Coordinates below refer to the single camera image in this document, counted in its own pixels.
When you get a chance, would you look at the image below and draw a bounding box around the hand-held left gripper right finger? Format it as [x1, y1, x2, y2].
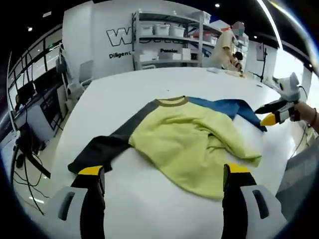
[221, 163, 287, 239]

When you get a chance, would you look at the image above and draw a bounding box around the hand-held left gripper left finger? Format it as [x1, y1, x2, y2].
[46, 165, 107, 239]

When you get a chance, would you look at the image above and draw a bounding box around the yellow blue grey garment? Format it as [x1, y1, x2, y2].
[67, 95, 268, 200]

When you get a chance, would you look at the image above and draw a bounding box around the person's right hand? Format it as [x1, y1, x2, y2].
[290, 101, 315, 122]

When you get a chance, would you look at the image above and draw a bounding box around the black tripod stand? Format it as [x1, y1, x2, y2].
[248, 47, 268, 83]

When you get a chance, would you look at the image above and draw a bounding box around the white mounted panel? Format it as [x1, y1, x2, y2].
[256, 43, 265, 62]

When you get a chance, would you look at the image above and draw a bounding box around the metal shelf rack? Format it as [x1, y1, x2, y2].
[200, 12, 224, 67]
[131, 10, 204, 71]

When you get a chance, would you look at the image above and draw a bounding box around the desk with dark panel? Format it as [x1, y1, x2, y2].
[37, 83, 66, 131]

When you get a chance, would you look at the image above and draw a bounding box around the black computer monitor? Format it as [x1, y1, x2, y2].
[33, 72, 62, 90]
[16, 81, 36, 102]

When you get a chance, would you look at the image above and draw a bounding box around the light grey chair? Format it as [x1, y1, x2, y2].
[79, 60, 95, 85]

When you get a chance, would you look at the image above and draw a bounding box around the group of white storage boxes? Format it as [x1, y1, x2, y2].
[139, 23, 191, 66]

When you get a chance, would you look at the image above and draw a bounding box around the white equipment stand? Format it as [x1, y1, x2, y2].
[55, 41, 74, 97]

